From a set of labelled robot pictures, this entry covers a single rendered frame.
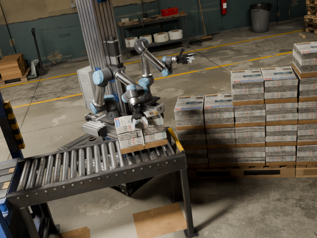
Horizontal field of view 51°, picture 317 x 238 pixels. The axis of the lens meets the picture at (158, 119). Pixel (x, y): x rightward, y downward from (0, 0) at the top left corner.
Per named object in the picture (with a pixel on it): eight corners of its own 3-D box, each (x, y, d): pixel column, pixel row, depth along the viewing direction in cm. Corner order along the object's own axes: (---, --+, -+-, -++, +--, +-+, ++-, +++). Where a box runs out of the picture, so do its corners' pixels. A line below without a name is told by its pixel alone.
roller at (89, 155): (92, 150, 293) (91, 145, 290) (94, 179, 250) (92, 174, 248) (87, 151, 292) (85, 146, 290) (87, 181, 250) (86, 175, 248)
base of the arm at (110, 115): (103, 118, 336) (101, 109, 332) (113, 112, 346) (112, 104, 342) (112, 121, 327) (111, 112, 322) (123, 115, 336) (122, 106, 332)
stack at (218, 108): (185, 160, 396) (177, 95, 362) (288, 157, 372) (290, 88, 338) (182, 179, 362) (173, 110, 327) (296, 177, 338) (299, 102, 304)
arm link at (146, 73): (141, 89, 371) (133, 40, 348) (145, 84, 384) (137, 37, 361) (151, 88, 367) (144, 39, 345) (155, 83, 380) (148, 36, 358)
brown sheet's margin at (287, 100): (261, 89, 344) (261, 85, 342) (290, 87, 337) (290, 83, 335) (264, 104, 310) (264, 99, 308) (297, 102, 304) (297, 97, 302)
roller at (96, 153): (99, 148, 293) (98, 143, 291) (103, 177, 251) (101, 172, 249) (94, 149, 293) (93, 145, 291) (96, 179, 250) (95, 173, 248)
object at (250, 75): (230, 71, 340) (230, 70, 339) (259, 69, 334) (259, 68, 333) (232, 83, 307) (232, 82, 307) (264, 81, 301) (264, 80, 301)
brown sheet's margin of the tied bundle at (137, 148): (137, 139, 289) (136, 134, 288) (141, 149, 262) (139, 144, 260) (119, 143, 287) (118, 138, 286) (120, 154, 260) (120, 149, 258)
